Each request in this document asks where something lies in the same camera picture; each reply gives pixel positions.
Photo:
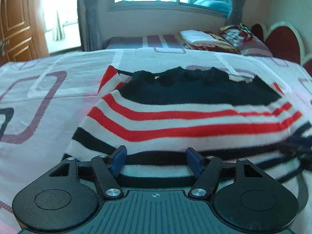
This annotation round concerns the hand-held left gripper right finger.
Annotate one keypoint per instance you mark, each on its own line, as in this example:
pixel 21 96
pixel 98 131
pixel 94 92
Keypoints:
pixel 195 162

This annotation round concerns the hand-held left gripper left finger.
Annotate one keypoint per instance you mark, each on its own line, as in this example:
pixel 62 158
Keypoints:
pixel 118 162

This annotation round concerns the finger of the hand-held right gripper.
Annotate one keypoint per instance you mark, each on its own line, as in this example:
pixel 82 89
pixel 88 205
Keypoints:
pixel 301 148

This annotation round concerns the striped cartoon sweater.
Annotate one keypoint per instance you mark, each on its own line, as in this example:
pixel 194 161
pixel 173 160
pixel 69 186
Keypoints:
pixel 185 117

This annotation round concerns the patterned bed sheet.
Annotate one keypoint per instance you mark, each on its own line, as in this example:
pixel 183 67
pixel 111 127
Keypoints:
pixel 48 97

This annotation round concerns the red white headboard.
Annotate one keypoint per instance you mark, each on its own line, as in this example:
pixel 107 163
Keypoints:
pixel 282 41

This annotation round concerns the red patterned pillow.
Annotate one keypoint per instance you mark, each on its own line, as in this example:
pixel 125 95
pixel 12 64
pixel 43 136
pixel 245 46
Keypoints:
pixel 248 42

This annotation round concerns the folded red yellow blanket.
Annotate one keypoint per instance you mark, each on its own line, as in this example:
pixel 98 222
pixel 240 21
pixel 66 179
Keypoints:
pixel 219 45

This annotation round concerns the bed with striped sheet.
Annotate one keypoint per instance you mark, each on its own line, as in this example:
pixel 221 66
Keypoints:
pixel 141 41

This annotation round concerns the folded white blanket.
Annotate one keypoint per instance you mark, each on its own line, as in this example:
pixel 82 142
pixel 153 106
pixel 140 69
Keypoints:
pixel 198 37

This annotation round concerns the white sheer curtain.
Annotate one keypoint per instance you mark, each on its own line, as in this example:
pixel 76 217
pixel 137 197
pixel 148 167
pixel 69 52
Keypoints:
pixel 58 26

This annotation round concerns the grey curtain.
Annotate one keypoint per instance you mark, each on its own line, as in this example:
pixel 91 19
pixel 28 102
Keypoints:
pixel 240 2
pixel 90 14

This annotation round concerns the teal fluffy cushion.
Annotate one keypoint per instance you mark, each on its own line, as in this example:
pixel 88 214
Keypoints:
pixel 212 4

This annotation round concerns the brown wooden door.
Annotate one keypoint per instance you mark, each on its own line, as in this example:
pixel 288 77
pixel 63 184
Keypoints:
pixel 17 22

